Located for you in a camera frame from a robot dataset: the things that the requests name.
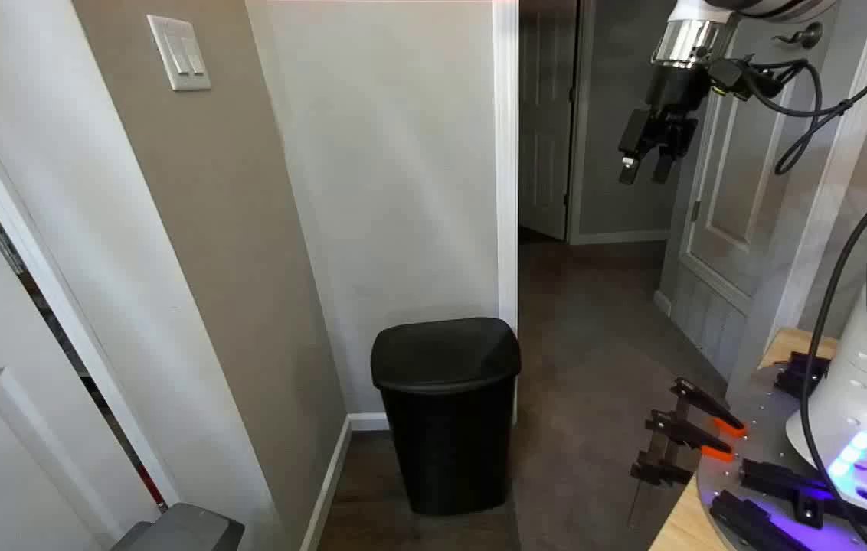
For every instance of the grey metal base plate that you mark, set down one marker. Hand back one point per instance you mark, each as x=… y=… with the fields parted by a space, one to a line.
x=765 y=496

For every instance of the black plastic trash bin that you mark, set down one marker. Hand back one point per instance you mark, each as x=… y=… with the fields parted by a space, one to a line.
x=449 y=396

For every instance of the silver door lever handle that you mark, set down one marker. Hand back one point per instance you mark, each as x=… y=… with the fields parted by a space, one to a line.
x=803 y=36

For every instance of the white door with lever handle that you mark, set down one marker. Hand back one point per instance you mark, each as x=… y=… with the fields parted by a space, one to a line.
x=745 y=240

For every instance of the black orange clamp lower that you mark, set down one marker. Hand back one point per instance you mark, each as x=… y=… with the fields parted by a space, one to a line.
x=669 y=432

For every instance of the black orange clamp upper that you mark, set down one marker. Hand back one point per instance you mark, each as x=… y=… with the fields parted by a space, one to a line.
x=723 y=421

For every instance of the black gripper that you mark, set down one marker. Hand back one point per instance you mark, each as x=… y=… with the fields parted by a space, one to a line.
x=665 y=119

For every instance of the grey box corner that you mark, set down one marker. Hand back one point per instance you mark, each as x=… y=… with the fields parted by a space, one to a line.
x=183 y=526

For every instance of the white wall light switch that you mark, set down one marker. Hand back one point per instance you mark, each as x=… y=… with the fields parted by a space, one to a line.
x=181 y=55

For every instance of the black orange clamp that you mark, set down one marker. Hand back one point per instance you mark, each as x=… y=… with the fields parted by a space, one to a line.
x=723 y=421
x=669 y=432

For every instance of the white panel door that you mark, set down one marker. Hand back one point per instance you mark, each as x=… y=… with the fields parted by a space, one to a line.
x=64 y=482

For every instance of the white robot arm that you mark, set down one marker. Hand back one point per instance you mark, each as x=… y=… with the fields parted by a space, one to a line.
x=686 y=62

